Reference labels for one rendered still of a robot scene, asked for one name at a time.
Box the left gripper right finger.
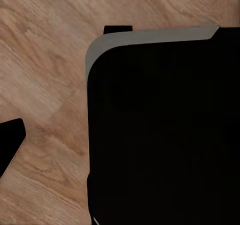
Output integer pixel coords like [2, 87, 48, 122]
[224, 117, 240, 158]

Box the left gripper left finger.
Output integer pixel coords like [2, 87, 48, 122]
[0, 118, 26, 177]

